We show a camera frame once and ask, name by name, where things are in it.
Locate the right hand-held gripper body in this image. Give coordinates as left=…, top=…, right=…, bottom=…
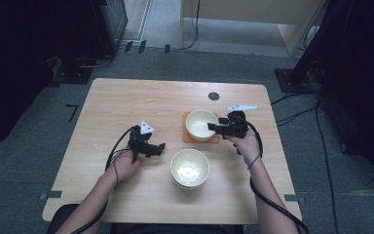
left=216, top=103, right=259, bottom=138

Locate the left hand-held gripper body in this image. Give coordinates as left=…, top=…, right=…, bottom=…
left=128, top=120, right=157, bottom=162

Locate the cream ceramic bowl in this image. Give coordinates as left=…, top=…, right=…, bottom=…
left=184, top=109, right=221, bottom=142
left=169, top=148, right=210, bottom=190

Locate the person's right hand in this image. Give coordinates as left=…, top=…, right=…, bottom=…
left=226, top=129, right=263, bottom=168

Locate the person's left hand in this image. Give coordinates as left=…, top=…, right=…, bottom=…
left=111, top=149, right=144, bottom=190

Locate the bamboo wooden coaster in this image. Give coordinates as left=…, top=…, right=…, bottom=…
left=182, top=111, right=221, bottom=144

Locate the black wrist band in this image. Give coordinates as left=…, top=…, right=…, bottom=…
left=246, top=153, right=263, bottom=171

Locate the person's dark clothing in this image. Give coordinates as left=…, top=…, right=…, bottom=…
left=109, top=222, right=245, bottom=234

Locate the black stand with base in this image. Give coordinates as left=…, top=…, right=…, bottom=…
left=274, top=0, right=355, bottom=95

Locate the black flat stand base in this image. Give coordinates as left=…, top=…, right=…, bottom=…
left=52, top=65, right=94, bottom=86

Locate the black chair seat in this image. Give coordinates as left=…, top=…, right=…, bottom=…
left=46, top=203, right=81, bottom=234

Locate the light wooden furniture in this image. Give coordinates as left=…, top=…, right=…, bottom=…
left=179, top=0, right=326, bottom=57

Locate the dark curtain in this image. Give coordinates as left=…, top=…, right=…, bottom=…
left=319, top=0, right=374, bottom=188
left=0, top=0, right=64, bottom=155

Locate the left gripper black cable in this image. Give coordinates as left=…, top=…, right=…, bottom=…
left=70, top=126, right=136, bottom=234

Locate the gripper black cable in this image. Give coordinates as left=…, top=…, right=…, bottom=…
left=240, top=119, right=310, bottom=234
left=70, top=126, right=136, bottom=234

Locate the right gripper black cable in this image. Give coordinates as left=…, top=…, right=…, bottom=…
left=240, top=119, right=310, bottom=234

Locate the grey table bracket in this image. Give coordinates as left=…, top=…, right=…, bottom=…
left=283, top=193, right=306, bottom=205
left=38, top=190, right=63, bottom=201

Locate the black floor cable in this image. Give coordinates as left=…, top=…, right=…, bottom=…
left=315, top=100, right=340, bottom=234

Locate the black hanging cable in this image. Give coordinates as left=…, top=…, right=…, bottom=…
left=178, top=0, right=201, bottom=52

